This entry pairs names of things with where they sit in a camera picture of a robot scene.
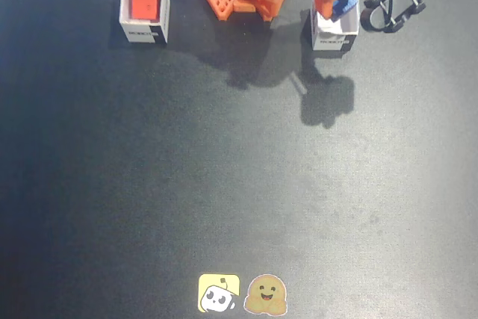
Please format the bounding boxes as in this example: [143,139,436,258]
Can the blue wooden cube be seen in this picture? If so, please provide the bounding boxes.
[331,0,359,19]

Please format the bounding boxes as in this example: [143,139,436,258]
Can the red wooden cube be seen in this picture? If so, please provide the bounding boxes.
[130,0,160,21]

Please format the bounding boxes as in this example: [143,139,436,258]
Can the white cardboard box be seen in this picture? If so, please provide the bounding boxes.
[310,7,361,52]
[119,0,171,44]

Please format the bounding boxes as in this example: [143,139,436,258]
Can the hugging face emoji sticker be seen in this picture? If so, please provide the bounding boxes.
[243,273,289,316]

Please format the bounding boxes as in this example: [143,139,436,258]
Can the dark grey desk mat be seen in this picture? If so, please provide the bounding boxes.
[0,0,478,319]

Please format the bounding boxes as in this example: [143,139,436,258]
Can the yellow robot sticker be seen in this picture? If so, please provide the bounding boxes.
[197,273,241,314]

